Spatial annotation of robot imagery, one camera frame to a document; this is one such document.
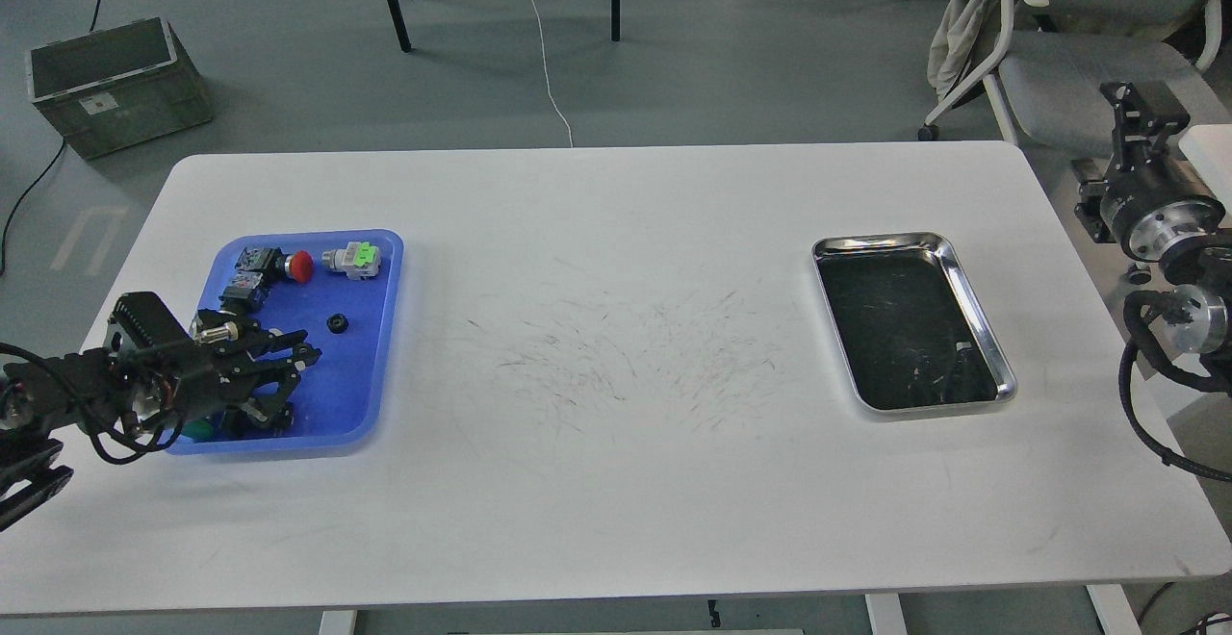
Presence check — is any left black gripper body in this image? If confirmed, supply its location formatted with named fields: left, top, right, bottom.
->
left=103, top=292, right=241, bottom=444

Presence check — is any blue plastic tray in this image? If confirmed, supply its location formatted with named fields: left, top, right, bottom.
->
left=168, top=231, right=404, bottom=456

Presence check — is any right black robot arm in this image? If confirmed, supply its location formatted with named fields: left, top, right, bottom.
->
left=1074, top=80, right=1231, bottom=483

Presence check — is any grey green switch module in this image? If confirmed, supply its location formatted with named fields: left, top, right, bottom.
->
left=322, top=240, right=382, bottom=281

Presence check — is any red push button switch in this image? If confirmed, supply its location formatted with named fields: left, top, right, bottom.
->
left=234, top=247, right=314, bottom=284

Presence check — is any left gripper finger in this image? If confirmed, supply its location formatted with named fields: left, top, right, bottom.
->
left=218, top=365, right=302, bottom=416
left=190, top=314, right=312, bottom=371

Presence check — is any grey green storage crate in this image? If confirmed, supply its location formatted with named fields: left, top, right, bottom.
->
left=25, top=17, right=216, bottom=162

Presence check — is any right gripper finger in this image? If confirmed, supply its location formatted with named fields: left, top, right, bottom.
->
left=1072, top=159, right=1115, bottom=243
left=1100, top=80, right=1193, bottom=174

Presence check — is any black switch component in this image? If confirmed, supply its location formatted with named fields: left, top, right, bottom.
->
left=219, top=404, right=294, bottom=441

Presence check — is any grey office chair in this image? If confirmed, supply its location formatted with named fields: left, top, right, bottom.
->
left=918, top=0, right=1230, bottom=158

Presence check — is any silver metal tray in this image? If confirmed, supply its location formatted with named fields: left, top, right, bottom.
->
left=812, top=232, right=1019, bottom=419

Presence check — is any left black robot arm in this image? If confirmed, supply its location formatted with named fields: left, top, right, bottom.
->
left=1, top=292, right=322, bottom=528

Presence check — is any green push button switch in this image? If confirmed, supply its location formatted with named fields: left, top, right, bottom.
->
left=181, top=419, right=218, bottom=444

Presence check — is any beige jacket on chair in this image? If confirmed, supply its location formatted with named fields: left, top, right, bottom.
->
left=926, top=0, right=993, bottom=100

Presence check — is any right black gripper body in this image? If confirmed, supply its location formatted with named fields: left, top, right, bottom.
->
left=1101, top=159, right=1226, bottom=263

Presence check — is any yellow push button switch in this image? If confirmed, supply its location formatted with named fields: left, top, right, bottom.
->
left=219, top=271, right=269, bottom=314

